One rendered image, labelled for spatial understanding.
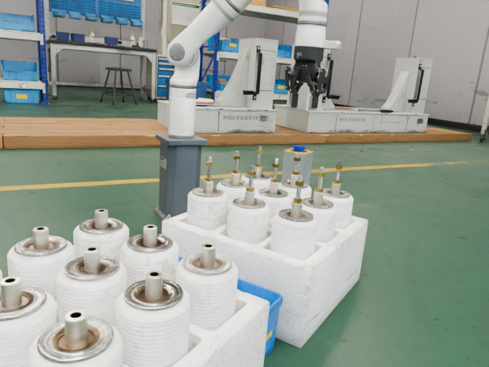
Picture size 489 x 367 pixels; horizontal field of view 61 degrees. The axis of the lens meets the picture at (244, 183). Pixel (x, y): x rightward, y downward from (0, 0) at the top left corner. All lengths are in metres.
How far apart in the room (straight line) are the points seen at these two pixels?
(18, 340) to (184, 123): 1.04
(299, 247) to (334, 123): 2.97
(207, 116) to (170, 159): 1.69
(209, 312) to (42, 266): 0.26
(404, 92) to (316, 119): 1.24
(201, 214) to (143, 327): 0.49
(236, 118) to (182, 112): 1.80
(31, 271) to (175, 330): 0.25
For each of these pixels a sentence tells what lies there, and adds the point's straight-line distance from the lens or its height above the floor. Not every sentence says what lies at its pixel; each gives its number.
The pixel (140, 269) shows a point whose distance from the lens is 0.70.
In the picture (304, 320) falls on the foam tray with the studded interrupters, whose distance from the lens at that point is 0.90.
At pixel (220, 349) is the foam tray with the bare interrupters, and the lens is 0.61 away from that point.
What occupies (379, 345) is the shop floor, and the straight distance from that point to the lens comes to 1.00.
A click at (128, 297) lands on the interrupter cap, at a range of 0.57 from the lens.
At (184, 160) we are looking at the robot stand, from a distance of 1.47.
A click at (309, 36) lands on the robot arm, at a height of 0.63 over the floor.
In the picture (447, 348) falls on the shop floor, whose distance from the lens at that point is 1.06.
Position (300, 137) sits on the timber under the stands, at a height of 0.05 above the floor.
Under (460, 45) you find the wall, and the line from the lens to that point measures 6.73.
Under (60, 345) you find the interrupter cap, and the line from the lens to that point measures 0.50.
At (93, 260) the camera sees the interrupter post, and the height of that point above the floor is 0.27.
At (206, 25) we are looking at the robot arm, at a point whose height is 0.67.
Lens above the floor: 0.54
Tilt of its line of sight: 15 degrees down
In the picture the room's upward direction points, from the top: 4 degrees clockwise
